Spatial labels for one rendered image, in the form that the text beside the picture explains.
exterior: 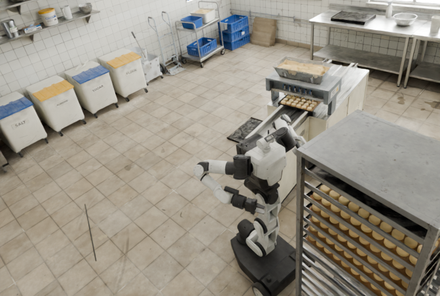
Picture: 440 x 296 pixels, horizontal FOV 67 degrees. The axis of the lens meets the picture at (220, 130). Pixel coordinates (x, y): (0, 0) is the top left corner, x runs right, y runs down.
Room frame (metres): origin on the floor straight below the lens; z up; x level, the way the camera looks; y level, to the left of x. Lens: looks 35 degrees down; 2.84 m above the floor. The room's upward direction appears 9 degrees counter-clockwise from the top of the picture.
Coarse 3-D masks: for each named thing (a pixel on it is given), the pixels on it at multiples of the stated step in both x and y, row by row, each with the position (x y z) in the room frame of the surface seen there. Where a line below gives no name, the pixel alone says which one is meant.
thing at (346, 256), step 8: (312, 232) 1.20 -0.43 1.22; (328, 240) 1.12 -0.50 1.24; (336, 248) 1.07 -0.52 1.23; (344, 256) 1.02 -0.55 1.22; (352, 264) 0.97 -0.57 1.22; (360, 264) 0.96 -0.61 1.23; (368, 272) 0.91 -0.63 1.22; (376, 280) 0.87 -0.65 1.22; (384, 288) 0.83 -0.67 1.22; (392, 288) 0.81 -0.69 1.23
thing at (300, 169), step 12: (300, 156) 1.21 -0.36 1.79; (300, 168) 1.21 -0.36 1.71; (300, 180) 1.21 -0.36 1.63; (300, 192) 1.21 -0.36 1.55; (300, 204) 1.21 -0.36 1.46; (300, 216) 1.21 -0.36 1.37; (300, 228) 1.21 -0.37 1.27; (300, 240) 1.21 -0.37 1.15; (300, 252) 1.21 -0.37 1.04; (300, 264) 1.21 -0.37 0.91; (300, 276) 1.21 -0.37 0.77; (300, 288) 1.21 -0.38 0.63
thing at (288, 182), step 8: (288, 112) 3.05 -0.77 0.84; (272, 120) 2.94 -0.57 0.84; (304, 120) 2.85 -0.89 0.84; (264, 128) 2.82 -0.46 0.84; (272, 128) 2.79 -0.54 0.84; (304, 128) 2.85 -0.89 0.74; (264, 136) 2.68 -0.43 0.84; (304, 136) 2.85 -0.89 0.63; (288, 152) 2.59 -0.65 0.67; (288, 160) 2.59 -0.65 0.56; (296, 160) 2.71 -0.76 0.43; (288, 168) 2.59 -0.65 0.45; (296, 168) 2.71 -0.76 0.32; (288, 176) 2.58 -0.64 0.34; (296, 176) 2.71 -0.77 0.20; (280, 184) 2.46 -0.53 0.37; (288, 184) 2.58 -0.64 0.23; (296, 184) 2.78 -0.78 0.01; (280, 192) 2.46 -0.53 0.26; (288, 192) 2.59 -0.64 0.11
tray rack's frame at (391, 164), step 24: (360, 120) 1.38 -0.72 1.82; (384, 120) 1.35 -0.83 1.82; (312, 144) 1.25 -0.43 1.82; (336, 144) 1.22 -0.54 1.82; (360, 144) 1.19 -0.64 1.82; (384, 144) 1.17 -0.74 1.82; (408, 144) 1.14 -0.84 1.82; (432, 144) 1.12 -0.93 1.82; (336, 168) 1.06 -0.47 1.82; (360, 168) 1.04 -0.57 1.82; (384, 168) 1.02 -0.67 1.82; (408, 168) 1.00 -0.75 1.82; (432, 168) 0.97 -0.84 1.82; (384, 192) 0.89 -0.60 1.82; (408, 192) 0.87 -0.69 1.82; (432, 192) 0.85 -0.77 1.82; (408, 216) 0.78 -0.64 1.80; (432, 216) 0.75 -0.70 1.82; (432, 240) 0.70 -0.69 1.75; (336, 288) 1.43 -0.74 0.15; (408, 288) 0.71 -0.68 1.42; (432, 288) 0.96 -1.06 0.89
